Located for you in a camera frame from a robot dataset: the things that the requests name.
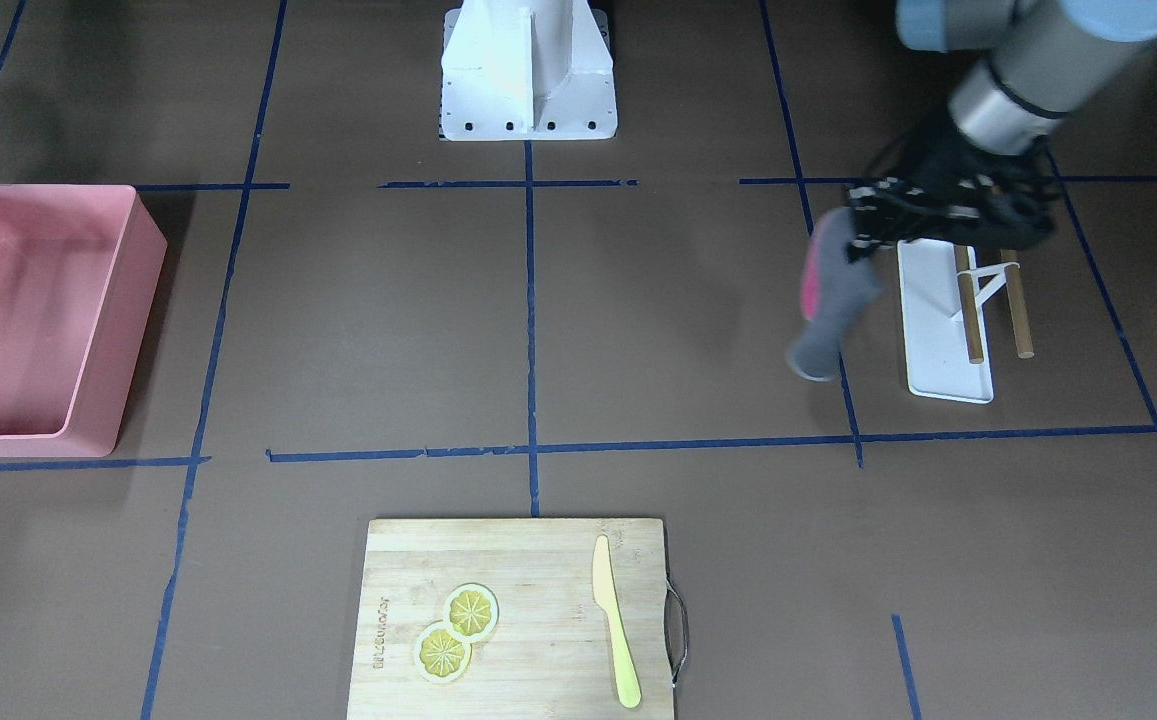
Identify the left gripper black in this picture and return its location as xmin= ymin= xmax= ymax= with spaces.
xmin=843 ymin=109 xmax=1057 ymax=263

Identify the grey and pink cloth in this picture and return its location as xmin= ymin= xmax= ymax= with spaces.
xmin=787 ymin=208 xmax=883 ymax=382

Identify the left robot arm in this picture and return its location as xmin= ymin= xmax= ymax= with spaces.
xmin=846 ymin=1 xmax=1157 ymax=260

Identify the inner wooden rack rod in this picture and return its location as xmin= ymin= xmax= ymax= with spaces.
xmin=953 ymin=245 xmax=986 ymax=366

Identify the wooden rack rod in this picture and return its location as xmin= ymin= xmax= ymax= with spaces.
xmin=953 ymin=245 xmax=986 ymax=366
xmin=1000 ymin=249 xmax=1036 ymax=359

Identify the white rack tray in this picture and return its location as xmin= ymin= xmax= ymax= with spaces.
xmin=898 ymin=240 xmax=1004 ymax=404

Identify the outer wooden rack rod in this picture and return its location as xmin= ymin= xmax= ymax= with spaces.
xmin=1000 ymin=249 xmax=1036 ymax=359

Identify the yellow plastic knife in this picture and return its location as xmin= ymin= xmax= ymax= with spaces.
xmin=591 ymin=536 xmax=642 ymax=708

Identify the bamboo cutting board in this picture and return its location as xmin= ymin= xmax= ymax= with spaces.
xmin=346 ymin=517 xmax=680 ymax=719

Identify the rear lemon slice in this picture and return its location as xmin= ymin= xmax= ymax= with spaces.
xmin=444 ymin=583 xmax=500 ymax=644

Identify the lemon slice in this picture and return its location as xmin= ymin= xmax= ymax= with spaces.
xmin=412 ymin=620 xmax=473 ymax=684
xmin=444 ymin=583 xmax=500 ymax=644

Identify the front lemon slice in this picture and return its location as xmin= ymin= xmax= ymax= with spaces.
xmin=412 ymin=620 xmax=473 ymax=684

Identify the pink plastic bin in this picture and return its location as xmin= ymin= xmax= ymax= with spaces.
xmin=0 ymin=184 xmax=167 ymax=457

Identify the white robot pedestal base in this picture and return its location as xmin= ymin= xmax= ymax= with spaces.
xmin=439 ymin=1 xmax=619 ymax=142

